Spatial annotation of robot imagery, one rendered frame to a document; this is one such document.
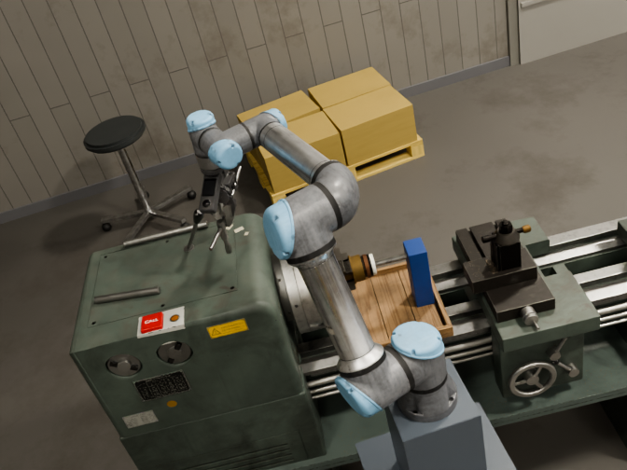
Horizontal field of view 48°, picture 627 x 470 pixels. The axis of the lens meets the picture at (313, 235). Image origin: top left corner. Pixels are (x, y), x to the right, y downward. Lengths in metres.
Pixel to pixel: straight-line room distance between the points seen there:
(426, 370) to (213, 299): 0.68
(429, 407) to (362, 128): 2.93
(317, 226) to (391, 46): 3.91
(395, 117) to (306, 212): 3.10
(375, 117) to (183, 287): 2.61
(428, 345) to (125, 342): 0.86
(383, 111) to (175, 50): 1.49
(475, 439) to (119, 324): 1.02
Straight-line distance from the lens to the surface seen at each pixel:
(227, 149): 1.76
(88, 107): 5.16
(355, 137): 4.47
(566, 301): 2.29
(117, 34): 4.96
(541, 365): 2.32
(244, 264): 2.10
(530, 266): 2.27
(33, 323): 4.49
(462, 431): 1.81
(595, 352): 2.67
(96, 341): 2.07
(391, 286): 2.44
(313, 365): 2.29
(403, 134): 4.61
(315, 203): 1.47
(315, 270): 1.50
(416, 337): 1.65
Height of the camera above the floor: 2.52
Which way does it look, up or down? 37 degrees down
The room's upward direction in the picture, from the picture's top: 15 degrees counter-clockwise
